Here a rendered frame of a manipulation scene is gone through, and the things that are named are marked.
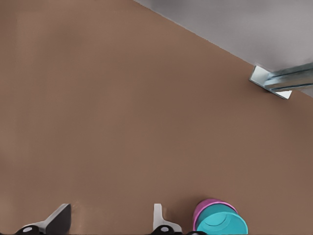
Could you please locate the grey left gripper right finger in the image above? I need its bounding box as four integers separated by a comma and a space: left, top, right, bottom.
152, 203, 182, 235

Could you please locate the blue bowl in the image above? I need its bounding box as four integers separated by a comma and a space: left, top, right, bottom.
196, 204, 248, 235

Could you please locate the pink bowl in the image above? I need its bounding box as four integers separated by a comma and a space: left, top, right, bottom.
192, 198, 239, 232

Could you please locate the silver frame post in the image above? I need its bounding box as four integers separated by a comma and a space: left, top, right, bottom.
248, 62, 313, 100

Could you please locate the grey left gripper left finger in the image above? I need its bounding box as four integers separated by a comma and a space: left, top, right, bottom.
14, 203, 72, 235

